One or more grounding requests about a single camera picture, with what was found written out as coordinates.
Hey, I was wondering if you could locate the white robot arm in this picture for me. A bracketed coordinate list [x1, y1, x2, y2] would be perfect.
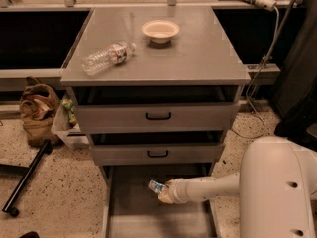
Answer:
[158, 137, 317, 238]

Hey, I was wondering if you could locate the grey hanging cable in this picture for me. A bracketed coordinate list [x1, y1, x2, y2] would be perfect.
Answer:
[231, 6, 281, 140]

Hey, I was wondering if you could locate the clear plastic water bottle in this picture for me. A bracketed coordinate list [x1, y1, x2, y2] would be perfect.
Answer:
[81, 42, 137, 76]

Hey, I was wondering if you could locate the top grey drawer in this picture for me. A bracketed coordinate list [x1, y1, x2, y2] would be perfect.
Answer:
[72, 86, 240, 134]

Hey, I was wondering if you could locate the grey drawer cabinet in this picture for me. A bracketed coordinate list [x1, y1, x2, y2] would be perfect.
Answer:
[60, 5, 252, 238]

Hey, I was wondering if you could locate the black stand leg with caster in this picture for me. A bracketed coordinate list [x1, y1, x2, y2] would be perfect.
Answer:
[0, 140, 53, 217]

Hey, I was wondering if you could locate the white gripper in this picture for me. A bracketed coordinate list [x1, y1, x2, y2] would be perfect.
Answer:
[158, 178, 190, 204]

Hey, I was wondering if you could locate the black office chair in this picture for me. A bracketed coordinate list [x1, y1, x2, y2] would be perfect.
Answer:
[274, 82, 317, 151]

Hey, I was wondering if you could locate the white paper bowl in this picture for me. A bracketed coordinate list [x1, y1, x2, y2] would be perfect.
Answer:
[142, 20, 180, 44]

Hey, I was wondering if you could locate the bottom open grey drawer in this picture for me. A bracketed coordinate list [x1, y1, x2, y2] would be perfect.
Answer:
[103, 164, 218, 238]

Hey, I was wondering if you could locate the middle grey drawer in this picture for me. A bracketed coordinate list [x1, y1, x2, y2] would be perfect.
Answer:
[91, 131, 224, 166]

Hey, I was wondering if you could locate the crushed redbull can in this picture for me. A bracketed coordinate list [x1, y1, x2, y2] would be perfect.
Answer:
[148, 179, 165, 194]

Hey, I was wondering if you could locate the clear plastic bin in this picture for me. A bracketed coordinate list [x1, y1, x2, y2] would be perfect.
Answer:
[52, 95, 88, 149]

